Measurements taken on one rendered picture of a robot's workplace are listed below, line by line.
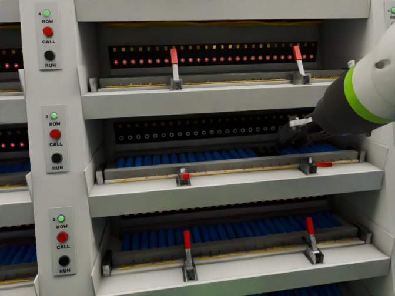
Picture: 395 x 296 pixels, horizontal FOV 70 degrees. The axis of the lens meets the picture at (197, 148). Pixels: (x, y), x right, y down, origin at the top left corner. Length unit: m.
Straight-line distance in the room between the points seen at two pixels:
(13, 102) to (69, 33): 0.16
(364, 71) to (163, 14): 0.38
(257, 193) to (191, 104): 0.22
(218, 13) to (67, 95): 0.33
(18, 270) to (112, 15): 0.54
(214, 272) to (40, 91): 0.48
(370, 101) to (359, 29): 0.40
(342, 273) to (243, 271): 0.21
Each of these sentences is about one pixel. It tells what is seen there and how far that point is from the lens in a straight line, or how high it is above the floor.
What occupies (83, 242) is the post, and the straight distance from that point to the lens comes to 0.59.
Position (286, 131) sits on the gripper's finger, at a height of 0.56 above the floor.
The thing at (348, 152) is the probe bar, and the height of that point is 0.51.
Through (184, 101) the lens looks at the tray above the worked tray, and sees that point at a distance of 0.56.
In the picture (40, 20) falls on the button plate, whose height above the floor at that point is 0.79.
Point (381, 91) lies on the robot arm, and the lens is 0.38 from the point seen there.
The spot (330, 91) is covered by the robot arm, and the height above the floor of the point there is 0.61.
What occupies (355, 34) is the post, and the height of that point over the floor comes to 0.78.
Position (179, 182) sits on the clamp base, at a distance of 0.55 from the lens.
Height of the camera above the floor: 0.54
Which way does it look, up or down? level
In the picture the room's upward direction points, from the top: 4 degrees counter-clockwise
